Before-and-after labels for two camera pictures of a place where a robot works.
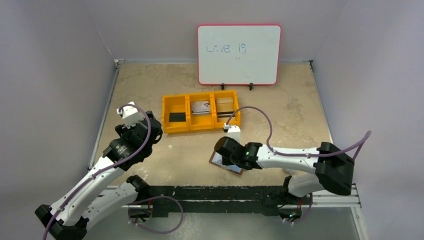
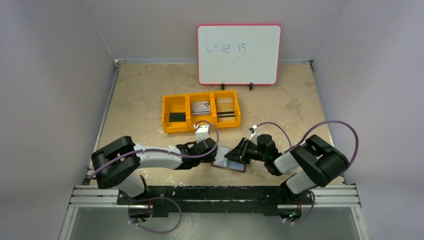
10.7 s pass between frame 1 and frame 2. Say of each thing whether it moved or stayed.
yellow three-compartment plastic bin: stayed
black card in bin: stayed
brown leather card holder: stayed
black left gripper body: moved
